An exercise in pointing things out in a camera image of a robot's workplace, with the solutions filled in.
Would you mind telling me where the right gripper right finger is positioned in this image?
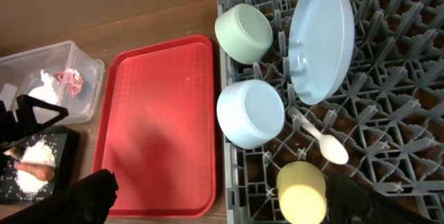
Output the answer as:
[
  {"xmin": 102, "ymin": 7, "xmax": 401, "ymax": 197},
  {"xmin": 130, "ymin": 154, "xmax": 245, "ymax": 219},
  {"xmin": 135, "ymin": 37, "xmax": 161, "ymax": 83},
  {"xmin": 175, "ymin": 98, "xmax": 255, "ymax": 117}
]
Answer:
[{"xmin": 326, "ymin": 173, "xmax": 434, "ymax": 224}]

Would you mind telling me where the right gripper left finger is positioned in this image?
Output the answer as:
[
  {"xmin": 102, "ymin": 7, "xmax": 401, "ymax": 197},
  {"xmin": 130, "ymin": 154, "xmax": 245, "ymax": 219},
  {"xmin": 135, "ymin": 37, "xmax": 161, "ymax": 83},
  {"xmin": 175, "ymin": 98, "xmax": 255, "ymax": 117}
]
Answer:
[{"xmin": 1, "ymin": 169, "xmax": 119, "ymax": 224}]

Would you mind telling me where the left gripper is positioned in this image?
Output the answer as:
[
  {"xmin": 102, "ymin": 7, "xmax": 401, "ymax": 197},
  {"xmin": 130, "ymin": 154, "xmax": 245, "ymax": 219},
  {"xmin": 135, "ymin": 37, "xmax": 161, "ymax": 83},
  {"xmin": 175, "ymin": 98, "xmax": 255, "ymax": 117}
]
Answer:
[{"xmin": 1, "ymin": 94, "xmax": 69, "ymax": 148}]

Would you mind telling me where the white rice pile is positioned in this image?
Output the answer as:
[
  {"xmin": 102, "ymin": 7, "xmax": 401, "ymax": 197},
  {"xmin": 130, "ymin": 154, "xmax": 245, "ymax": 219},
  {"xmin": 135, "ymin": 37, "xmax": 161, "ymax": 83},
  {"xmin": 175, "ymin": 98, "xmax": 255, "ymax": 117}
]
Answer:
[{"xmin": 1, "ymin": 135, "xmax": 57, "ymax": 201}]

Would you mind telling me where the white tissue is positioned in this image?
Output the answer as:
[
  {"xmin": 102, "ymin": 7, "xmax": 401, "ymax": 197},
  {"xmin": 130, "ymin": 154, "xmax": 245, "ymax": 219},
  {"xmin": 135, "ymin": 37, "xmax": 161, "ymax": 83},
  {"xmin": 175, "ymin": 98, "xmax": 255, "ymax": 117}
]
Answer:
[{"xmin": 28, "ymin": 69, "xmax": 61, "ymax": 105}]

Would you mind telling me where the orange carrot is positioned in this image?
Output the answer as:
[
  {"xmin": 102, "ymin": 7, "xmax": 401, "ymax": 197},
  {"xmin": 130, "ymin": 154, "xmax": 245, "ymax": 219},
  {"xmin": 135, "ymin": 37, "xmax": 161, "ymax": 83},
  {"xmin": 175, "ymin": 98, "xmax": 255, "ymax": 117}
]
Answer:
[{"xmin": 15, "ymin": 163, "xmax": 56, "ymax": 182}]

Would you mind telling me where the yellow plastic cup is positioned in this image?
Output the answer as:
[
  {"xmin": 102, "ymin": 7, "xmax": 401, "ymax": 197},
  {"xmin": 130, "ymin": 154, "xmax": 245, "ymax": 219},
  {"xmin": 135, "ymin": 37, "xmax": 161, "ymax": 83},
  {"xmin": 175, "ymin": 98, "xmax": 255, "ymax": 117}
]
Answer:
[{"xmin": 276, "ymin": 161, "xmax": 327, "ymax": 224}]

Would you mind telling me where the white plastic spoon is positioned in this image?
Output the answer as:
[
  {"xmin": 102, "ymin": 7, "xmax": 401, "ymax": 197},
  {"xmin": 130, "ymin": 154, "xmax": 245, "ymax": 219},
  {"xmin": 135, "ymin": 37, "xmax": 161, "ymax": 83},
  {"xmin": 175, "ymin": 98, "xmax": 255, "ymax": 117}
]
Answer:
[{"xmin": 288, "ymin": 106, "xmax": 349, "ymax": 165}]

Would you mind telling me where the red snack wrapper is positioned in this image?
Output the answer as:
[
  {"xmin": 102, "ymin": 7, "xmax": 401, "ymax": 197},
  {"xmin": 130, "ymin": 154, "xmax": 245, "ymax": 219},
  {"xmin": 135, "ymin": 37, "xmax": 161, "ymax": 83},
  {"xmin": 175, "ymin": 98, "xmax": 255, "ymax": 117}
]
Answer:
[{"xmin": 55, "ymin": 69, "xmax": 83, "ymax": 97}]

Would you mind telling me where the light blue bowl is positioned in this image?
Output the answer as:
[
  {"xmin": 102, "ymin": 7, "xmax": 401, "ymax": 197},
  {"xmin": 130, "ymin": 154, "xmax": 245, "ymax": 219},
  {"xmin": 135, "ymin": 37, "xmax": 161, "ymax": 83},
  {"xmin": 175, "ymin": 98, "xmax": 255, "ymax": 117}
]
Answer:
[{"xmin": 216, "ymin": 79, "xmax": 285, "ymax": 149}]

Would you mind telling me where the light blue plate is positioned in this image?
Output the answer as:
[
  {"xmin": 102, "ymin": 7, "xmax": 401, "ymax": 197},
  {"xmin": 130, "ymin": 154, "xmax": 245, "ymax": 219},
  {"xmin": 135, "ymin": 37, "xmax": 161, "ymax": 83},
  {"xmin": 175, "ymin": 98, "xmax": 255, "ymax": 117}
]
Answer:
[{"xmin": 289, "ymin": 0, "xmax": 355, "ymax": 105}]

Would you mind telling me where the light green bowl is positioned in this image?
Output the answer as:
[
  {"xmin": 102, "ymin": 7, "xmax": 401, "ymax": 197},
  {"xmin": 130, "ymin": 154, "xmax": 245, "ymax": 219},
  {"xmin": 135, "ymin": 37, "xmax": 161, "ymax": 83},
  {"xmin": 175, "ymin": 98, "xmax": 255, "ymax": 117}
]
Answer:
[{"xmin": 214, "ymin": 3, "xmax": 273, "ymax": 64}]

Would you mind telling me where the black waste tray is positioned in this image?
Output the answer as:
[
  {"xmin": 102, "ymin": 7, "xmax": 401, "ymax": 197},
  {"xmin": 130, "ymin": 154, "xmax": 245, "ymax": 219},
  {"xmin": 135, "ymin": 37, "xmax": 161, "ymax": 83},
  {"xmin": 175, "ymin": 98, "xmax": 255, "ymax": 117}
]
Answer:
[{"xmin": 1, "ymin": 126, "xmax": 80, "ymax": 204}]

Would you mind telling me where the grey dishwasher rack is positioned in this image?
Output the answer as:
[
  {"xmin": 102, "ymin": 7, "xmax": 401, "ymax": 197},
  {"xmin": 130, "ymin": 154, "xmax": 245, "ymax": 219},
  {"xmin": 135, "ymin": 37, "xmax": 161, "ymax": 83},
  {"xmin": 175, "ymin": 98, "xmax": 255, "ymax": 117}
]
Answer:
[{"xmin": 217, "ymin": 0, "xmax": 443, "ymax": 223}]

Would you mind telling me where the brown food scrap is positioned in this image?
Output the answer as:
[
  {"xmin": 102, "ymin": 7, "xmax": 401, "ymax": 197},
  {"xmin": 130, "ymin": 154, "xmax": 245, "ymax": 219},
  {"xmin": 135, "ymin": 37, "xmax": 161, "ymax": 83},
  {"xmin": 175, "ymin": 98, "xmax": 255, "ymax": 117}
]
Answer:
[{"xmin": 3, "ymin": 147, "xmax": 23, "ymax": 160}]

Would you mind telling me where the clear plastic bin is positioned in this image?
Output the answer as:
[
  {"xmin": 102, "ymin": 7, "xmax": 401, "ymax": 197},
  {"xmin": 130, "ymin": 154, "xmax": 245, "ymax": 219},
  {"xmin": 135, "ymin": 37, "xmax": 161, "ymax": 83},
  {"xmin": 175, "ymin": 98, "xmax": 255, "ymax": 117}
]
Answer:
[{"xmin": 1, "ymin": 41, "xmax": 105, "ymax": 125}]

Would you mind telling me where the red serving tray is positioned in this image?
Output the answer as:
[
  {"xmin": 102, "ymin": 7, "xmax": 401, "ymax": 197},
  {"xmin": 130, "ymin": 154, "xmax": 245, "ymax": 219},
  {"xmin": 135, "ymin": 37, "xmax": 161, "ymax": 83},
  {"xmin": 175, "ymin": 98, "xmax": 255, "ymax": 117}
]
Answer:
[{"xmin": 92, "ymin": 35, "xmax": 216, "ymax": 218}]

